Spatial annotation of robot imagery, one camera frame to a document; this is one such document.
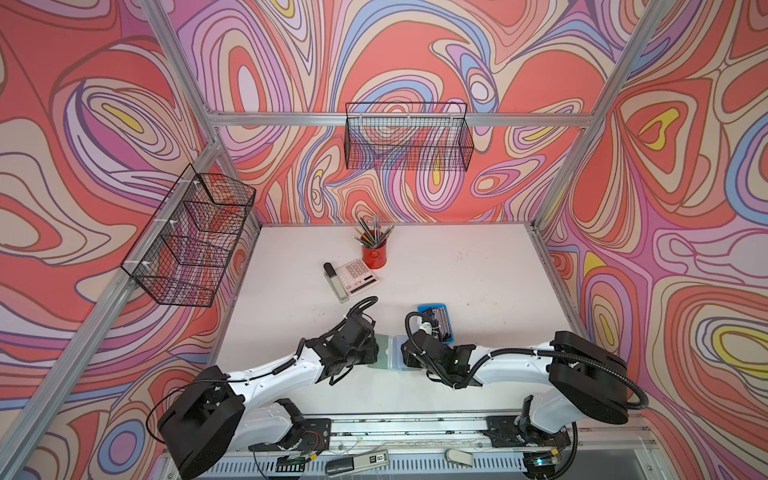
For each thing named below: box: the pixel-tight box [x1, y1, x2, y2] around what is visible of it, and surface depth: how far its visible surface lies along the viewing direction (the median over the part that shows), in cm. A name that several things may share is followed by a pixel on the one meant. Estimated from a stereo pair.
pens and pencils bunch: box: [352, 214, 395, 249], surface depth 103 cm
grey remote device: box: [324, 449, 390, 478], surface depth 68 cm
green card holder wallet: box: [368, 334, 389, 370], surface depth 88 cm
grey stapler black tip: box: [323, 262, 349, 304], surface depth 101 cm
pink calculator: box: [335, 259, 380, 296], surface depth 103 cm
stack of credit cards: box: [426, 308, 452, 341], surface depth 92 cm
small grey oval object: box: [444, 449, 474, 467], surface depth 70 cm
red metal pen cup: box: [362, 244, 387, 269], surface depth 104 cm
